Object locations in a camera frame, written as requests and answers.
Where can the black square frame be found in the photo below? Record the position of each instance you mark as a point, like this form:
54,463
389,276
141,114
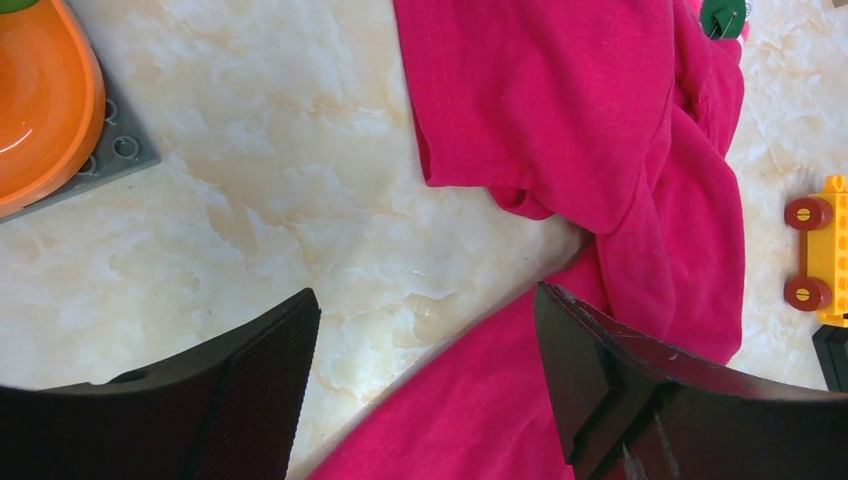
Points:
830,344

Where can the yellow toy car red wheels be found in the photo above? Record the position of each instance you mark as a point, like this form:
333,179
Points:
820,284

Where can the pink flower brooch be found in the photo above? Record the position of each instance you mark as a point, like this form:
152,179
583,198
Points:
723,19

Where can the dark grey building baseplate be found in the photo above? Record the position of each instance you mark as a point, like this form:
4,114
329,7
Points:
124,148

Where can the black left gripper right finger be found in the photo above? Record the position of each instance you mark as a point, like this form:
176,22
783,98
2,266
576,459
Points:
628,406

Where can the orange plastic toy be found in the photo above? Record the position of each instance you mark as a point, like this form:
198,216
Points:
52,100

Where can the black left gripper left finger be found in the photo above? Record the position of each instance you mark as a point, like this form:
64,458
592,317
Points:
227,408

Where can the magenta garment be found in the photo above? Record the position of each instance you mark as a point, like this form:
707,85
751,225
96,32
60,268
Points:
614,115

